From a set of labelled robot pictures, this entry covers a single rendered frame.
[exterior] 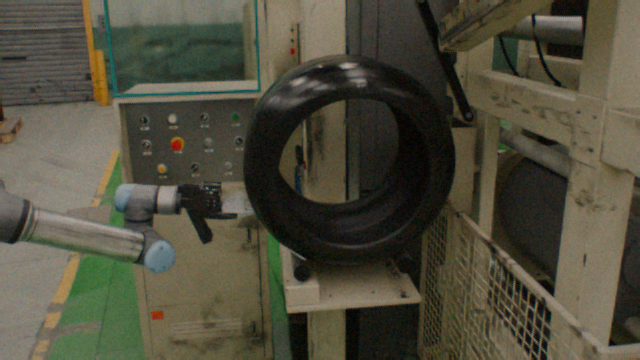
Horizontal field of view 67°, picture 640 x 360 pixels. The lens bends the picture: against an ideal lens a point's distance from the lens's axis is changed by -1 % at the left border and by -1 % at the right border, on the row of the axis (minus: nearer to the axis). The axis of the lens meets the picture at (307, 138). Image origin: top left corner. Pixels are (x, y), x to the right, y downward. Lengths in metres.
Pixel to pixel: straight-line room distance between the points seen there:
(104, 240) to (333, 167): 0.76
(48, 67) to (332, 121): 9.12
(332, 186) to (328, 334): 0.57
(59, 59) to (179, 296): 8.51
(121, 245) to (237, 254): 0.93
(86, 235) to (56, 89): 9.30
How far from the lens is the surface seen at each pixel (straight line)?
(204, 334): 2.29
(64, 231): 1.17
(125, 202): 1.35
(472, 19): 1.32
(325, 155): 1.59
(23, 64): 10.52
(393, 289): 1.46
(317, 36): 1.53
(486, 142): 1.68
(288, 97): 1.18
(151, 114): 1.98
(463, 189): 1.69
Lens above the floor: 1.56
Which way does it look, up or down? 14 degrees down
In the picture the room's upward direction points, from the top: 1 degrees counter-clockwise
